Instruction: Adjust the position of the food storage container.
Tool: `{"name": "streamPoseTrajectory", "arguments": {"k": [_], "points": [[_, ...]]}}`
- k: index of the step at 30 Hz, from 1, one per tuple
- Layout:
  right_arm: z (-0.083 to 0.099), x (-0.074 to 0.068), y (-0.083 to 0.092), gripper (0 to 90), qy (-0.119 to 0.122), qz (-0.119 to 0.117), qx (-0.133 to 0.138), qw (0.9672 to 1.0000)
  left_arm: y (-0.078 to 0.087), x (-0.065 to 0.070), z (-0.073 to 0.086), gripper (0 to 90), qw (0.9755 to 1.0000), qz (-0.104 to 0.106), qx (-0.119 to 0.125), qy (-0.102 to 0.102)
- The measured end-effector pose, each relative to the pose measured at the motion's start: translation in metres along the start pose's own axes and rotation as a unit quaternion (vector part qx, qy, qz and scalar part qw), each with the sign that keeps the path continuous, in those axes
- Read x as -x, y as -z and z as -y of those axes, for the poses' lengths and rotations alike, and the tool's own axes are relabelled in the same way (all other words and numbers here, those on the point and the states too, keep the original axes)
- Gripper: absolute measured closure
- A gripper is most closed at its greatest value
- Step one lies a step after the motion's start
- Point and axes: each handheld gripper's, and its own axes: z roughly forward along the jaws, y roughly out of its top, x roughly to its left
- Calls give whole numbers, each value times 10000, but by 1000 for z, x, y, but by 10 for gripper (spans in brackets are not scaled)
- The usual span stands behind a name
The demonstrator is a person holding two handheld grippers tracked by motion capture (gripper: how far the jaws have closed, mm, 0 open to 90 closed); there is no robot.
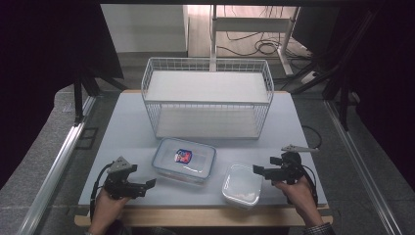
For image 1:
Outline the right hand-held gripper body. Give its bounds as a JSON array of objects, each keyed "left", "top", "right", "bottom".
[{"left": 272, "top": 144, "right": 321, "bottom": 186}]

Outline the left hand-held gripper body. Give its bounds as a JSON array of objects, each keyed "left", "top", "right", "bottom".
[{"left": 103, "top": 156, "right": 139, "bottom": 201}]

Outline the white square food container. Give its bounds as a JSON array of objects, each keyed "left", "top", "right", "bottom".
[{"left": 221, "top": 163, "right": 264, "bottom": 211}]

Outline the clear rectangular lidded food container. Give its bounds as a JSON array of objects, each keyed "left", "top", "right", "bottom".
[{"left": 151, "top": 136, "right": 217, "bottom": 187}]

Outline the white wire two-tier rack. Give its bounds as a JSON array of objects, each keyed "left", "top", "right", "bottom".
[{"left": 140, "top": 57, "right": 275, "bottom": 141}]

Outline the person's left hand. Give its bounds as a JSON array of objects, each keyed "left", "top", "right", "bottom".
[{"left": 92, "top": 187, "right": 132, "bottom": 229}]

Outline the person's right hand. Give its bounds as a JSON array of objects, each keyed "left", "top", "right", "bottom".
[{"left": 273, "top": 175, "right": 320, "bottom": 227}]

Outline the white power strip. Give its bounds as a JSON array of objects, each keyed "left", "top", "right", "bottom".
[{"left": 300, "top": 70, "right": 318, "bottom": 86}]

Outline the black metal stand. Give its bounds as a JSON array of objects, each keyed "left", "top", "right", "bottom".
[
  {"left": 289, "top": 8, "right": 383, "bottom": 132},
  {"left": 71, "top": 63, "right": 129, "bottom": 127}
]

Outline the dark curtain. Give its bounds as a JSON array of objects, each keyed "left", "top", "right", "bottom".
[
  {"left": 0, "top": 0, "right": 125, "bottom": 191},
  {"left": 292, "top": 0, "right": 415, "bottom": 182}
]

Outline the white cabinet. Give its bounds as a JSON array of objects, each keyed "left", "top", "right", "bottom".
[{"left": 100, "top": 3, "right": 190, "bottom": 55}]

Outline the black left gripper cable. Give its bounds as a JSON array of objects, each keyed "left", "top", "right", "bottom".
[{"left": 89, "top": 162, "right": 115, "bottom": 223}]

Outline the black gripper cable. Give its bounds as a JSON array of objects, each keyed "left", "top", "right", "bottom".
[
  {"left": 295, "top": 162, "right": 320, "bottom": 208},
  {"left": 89, "top": 162, "right": 115, "bottom": 223}
]

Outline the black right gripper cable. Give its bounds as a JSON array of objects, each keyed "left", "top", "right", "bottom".
[{"left": 295, "top": 162, "right": 320, "bottom": 208}]

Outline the black looped floor cable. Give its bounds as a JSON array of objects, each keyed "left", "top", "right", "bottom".
[{"left": 300, "top": 124, "right": 324, "bottom": 152}]

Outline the aluminium floor rail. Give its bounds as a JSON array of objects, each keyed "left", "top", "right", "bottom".
[
  {"left": 323, "top": 99, "right": 405, "bottom": 235},
  {"left": 15, "top": 95, "right": 98, "bottom": 235}
]

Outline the tangle of black floor cables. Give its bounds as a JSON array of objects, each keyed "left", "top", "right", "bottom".
[{"left": 216, "top": 5, "right": 312, "bottom": 61}]

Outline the white metal desk frame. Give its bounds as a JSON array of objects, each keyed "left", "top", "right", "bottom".
[{"left": 209, "top": 4, "right": 301, "bottom": 76}]

